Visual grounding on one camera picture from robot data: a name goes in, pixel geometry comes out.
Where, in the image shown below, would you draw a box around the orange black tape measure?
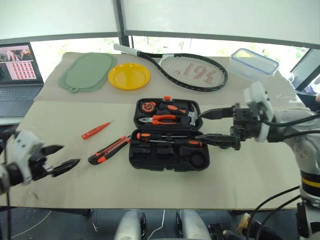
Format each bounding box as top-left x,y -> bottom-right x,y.
140,100 -> 158,113

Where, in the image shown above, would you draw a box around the yellow plastic plate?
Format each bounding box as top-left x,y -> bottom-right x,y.
107,63 -> 152,91

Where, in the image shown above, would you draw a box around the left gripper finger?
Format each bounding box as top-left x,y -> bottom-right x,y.
50,158 -> 82,178
40,144 -> 65,160

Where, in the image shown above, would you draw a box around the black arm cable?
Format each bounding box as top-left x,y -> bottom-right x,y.
4,184 -> 12,240
260,112 -> 320,127

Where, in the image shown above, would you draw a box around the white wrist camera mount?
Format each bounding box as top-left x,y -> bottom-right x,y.
243,80 -> 275,144
6,130 -> 45,186

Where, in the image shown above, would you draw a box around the orange black utility knife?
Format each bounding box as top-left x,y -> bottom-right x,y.
87,135 -> 132,166

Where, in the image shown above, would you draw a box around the orange tester screwdriver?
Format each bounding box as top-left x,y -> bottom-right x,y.
80,120 -> 116,140

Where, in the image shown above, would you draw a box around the grey rounded robot shape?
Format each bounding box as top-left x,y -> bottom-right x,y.
175,209 -> 211,240
114,209 -> 148,240

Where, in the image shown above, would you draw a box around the screwdriver with orange handle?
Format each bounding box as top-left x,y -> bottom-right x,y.
135,132 -> 189,141

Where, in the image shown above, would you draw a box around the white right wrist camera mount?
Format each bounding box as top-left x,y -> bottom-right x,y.
243,80 -> 275,144

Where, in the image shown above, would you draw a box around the black plastic tool case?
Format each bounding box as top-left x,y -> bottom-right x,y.
128,95 -> 211,173

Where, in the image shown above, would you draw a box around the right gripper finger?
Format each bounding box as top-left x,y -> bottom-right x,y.
194,133 -> 237,151
198,105 -> 237,121

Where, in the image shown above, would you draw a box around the claw hammer orange black handle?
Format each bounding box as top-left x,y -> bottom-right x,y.
159,101 -> 201,125

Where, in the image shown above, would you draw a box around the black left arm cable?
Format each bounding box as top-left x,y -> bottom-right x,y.
4,184 -> 12,240

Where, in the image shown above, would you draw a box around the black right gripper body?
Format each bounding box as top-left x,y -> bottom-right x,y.
229,102 -> 263,151

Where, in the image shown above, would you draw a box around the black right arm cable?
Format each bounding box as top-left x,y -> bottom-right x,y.
260,112 -> 320,127

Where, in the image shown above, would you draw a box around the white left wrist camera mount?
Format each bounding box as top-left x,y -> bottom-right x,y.
6,130 -> 45,186

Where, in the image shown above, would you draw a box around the clear container with blue lid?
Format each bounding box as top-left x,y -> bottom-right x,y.
229,47 -> 280,81

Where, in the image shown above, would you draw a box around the black monitor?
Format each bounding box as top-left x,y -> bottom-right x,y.
290,48 -> 320,91

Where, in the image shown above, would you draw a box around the orange handled pliers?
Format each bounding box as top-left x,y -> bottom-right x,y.
137,114 -> 182,126

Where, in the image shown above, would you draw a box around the black laptop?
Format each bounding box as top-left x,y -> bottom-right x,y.
0,42 -> 46,119

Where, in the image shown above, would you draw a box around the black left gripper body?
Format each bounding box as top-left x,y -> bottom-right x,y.
29,149 -> 55,182

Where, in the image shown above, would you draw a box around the black tennis racket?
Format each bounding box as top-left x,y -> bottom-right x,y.
113,43 -> 229,93

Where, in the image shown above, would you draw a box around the grey window frame post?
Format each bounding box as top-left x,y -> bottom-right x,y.
113,0 -> 134,52

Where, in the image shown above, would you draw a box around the thin white cable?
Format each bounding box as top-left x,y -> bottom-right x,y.
146,209 -> 166,240

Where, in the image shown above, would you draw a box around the green silicone mat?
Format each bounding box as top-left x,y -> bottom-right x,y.
58,52 -> 118,94

